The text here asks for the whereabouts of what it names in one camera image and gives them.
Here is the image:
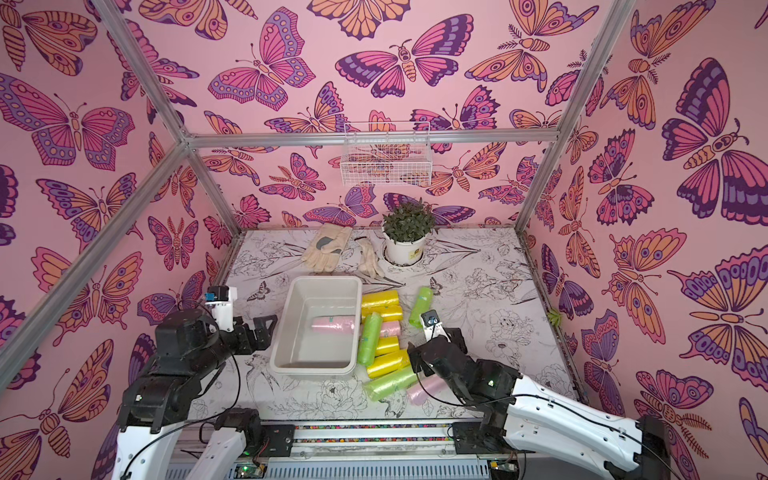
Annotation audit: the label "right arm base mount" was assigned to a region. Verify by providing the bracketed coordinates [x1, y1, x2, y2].
[447, 421, 514, 455]

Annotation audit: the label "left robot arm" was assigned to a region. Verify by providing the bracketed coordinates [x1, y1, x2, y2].
[112, 307, 277, 479]

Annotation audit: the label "yellow bag roll small middle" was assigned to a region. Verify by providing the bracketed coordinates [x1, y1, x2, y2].
[375, 337, 400, 357]

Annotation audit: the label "left beige work glove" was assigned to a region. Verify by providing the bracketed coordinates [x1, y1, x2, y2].
[302, 223, 352, 273]

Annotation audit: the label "beige work glove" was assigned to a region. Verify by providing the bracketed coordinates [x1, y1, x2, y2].
[355, 237, 385, 279]
[302, 223, 352, 273]

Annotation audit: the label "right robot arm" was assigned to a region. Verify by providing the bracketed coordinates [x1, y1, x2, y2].
[407, 336, 673, 479]

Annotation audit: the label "white slotted cable duct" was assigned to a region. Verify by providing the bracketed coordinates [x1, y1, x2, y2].
[167, 459, 493, 480]

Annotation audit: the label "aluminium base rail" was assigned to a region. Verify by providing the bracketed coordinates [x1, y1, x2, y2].
[167, 419, 619, 463]

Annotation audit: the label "green bag roll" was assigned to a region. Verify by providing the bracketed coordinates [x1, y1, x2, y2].
[409, 286, 433, 328]
[363, 367, 417, 402]
[357, 312, 383, 367]

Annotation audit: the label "potted green plant white pot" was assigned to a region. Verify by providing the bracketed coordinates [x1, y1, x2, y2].
[382, 197, 435, 267]

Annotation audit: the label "white plastic storage box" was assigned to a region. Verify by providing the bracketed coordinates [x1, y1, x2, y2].
[270, 276, 362, 381]

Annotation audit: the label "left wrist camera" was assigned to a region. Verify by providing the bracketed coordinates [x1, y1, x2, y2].
[205, 285, 238, 332]

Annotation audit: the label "green bag roll bottom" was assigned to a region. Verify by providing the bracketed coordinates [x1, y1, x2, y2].
[363, 367, 417, 402]

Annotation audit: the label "yellow bag roll lower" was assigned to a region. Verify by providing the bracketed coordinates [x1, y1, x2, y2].
[366, 350, 410, 379]

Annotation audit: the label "aluminium frame bars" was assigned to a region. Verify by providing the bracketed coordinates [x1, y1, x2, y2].
[1, 1, 635, 387]

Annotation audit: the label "yellow bag roll top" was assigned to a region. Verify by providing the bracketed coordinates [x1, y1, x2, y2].
[361, 290, 400, 311]

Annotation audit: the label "white wire basket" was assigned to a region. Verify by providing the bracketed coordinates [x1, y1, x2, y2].
[338, 121, 433, 188]

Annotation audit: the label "pink bag roll bottom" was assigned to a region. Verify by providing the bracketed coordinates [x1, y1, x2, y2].
[406, 375, 448, 405]

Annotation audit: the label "right beige work glove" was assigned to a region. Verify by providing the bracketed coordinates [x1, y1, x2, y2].
[355, 237, 385, 279]

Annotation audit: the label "pink bag roll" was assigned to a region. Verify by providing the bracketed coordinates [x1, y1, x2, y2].
[406, 375, 448, 405]
[380, 321, 402, 338]
[311, 315, 356, 334]

